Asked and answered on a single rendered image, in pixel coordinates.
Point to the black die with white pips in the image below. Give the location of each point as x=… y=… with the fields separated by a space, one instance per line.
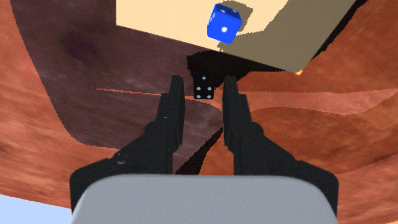
x=203 y=86

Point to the blue die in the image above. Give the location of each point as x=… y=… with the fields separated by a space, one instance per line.
x=223 y=24

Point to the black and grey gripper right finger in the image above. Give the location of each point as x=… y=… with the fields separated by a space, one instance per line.
x=257 y=155

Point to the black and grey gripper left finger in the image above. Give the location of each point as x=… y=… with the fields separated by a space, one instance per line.
x=151 y=153

